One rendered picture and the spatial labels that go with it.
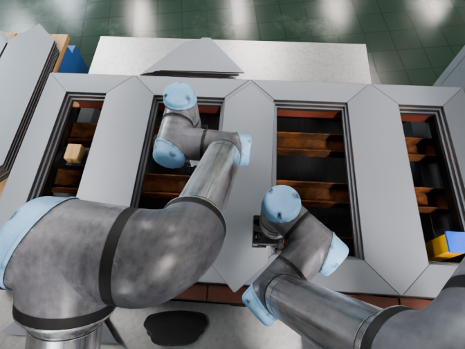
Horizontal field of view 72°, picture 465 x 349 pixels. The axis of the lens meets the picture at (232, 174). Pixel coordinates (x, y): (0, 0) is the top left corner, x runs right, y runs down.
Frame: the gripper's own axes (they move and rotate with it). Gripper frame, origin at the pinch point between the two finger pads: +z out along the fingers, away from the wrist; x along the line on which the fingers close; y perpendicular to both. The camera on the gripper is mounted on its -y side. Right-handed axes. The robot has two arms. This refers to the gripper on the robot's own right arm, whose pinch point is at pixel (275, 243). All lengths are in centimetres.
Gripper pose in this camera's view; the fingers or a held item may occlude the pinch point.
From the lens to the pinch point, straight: 97.1
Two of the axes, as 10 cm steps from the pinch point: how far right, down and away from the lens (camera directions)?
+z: 0.3, 4.3, 9.0
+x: -0.7, 9.0, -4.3
